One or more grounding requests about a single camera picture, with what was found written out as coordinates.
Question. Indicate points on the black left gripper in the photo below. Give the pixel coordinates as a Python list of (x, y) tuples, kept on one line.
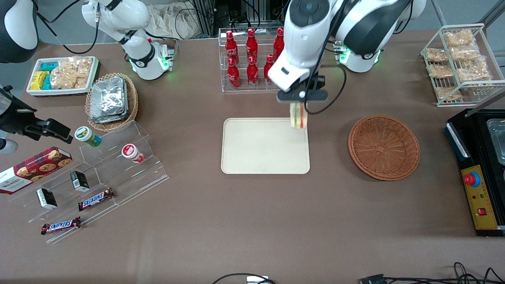
[(317, 83)]

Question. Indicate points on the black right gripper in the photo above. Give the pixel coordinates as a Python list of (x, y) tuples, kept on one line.
[(16, 117)]

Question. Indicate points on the triangle sandwich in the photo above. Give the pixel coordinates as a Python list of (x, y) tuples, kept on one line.
[(298, 116)]

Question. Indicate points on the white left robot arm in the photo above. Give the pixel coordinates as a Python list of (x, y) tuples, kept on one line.
[(303, 35)]

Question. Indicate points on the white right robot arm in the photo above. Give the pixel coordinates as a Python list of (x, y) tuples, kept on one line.
[(130, 19)]

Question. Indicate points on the beige plastic tray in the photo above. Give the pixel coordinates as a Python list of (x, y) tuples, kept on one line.
[(264, 146)]

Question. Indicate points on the light wicker basket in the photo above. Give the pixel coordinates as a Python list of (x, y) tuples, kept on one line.
[(132, 98)]

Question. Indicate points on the brown wicker basket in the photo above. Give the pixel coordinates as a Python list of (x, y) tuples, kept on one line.
[(384, 148)]

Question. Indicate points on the red cola bottle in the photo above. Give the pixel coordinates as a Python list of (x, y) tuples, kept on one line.
[(253, 73), (234, 75), (231, 47), (251, 45), (279, 43), (269, 71)]

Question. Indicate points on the red tartan cookie box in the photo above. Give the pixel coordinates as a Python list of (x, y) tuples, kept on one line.
[(35, 167)]

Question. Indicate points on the white rectangular bin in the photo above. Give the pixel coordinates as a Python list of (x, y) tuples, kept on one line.
[(33, 91)]

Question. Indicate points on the green yogurt cup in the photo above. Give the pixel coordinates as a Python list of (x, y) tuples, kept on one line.
[(86, 135)]

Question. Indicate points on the teal snack pack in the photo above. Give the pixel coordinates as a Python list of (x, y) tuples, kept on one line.
[(47, 83), (50, 66)]

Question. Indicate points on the yellow snack pack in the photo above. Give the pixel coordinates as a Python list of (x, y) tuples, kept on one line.
[(38, 81)]

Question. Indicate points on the clear acrylic bottle rack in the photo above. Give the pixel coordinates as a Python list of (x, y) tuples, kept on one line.
[(240, 90)]

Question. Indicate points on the foil wrapped pack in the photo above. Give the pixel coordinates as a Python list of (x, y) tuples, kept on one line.
[(106, 118), (108, 96)]

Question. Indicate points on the small black carton box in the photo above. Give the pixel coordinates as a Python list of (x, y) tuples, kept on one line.
[(46, 198), (79, 181)]

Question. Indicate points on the clear puffed snack bag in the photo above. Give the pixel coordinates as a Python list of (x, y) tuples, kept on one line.
[(436, 55), (459, 38), (71, 73), (473, 73), (464, 53), (447, 93), (440, 71)]

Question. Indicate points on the black background equipment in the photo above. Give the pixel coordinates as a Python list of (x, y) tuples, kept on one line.
[(236, 12)]

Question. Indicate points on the Snickers chocolate bar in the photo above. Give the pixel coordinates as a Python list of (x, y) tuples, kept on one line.
[(61, 225), (96, 199)]

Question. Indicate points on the strawberry yogurt cup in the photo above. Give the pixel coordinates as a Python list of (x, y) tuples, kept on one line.
[(132, 153)]

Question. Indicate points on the clear acrylic tiered stand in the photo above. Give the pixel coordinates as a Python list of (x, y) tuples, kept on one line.
[(130, 173)]

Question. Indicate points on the beige cloth bag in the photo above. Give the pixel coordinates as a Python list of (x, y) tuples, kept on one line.
[(173, 19)]

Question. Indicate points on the grey metal bar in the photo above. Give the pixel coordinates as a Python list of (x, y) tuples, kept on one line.
[(487, 102)]

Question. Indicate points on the small white device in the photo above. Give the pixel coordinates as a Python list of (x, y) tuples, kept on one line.
[(257, 280)]

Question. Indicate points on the clear plastic container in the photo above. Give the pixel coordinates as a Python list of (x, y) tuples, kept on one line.
[(498, 140)]

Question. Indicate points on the black plug connector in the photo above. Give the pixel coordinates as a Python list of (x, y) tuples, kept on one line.
[(373, 279)]

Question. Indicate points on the black machine yellow panel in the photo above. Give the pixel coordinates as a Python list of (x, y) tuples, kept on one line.
[(479, 205)]

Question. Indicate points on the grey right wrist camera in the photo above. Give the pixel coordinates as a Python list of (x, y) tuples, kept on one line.
[(7, 146)]

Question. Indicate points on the aluminium frame strut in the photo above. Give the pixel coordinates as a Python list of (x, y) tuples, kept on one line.
[(438, 12), (493, 12)]

